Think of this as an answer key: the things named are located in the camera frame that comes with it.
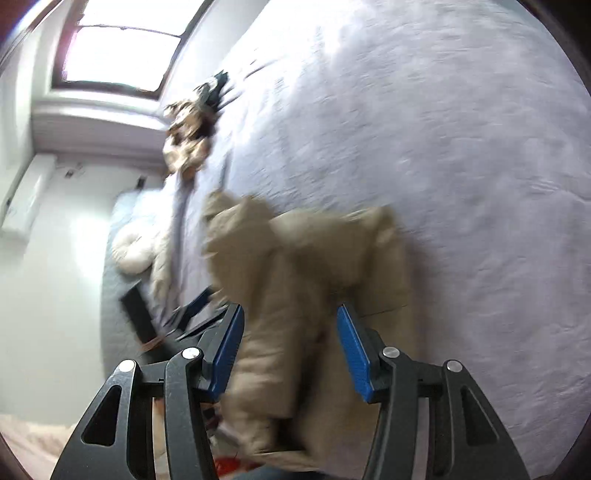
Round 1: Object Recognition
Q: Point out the round cream pillow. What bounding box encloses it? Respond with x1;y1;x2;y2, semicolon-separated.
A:
111;231;158;278

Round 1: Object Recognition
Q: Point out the pink cloth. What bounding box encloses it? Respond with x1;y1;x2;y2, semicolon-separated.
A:
0;413;93;480

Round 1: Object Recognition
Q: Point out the camouflage clothes pile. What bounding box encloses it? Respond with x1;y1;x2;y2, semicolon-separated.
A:
161;99;218;178

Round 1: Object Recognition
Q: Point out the beige folded cloth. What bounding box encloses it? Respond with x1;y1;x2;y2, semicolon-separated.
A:
150;231;183;315

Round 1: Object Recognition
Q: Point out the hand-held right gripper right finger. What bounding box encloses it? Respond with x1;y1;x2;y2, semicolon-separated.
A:
337;304;532;480

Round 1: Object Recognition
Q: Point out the black garment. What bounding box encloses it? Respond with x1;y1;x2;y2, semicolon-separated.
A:
196;69;232;112

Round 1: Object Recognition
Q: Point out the light blue pillow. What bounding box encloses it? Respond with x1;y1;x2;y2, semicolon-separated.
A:
111;189;171;241

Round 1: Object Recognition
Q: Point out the bed with lavender quilt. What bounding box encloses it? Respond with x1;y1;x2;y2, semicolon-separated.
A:
99;0;591;476

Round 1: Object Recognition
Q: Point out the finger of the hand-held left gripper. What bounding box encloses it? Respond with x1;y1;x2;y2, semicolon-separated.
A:
185;308;228;340
171;286;218;326

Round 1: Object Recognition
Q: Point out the window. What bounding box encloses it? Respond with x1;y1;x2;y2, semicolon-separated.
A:
51;0;218;100

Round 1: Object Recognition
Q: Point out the khaki padded jacket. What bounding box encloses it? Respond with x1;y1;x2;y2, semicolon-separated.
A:
201;191;416;472

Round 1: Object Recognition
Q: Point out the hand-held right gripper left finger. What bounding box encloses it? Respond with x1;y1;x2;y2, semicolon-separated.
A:
51;304;245;480

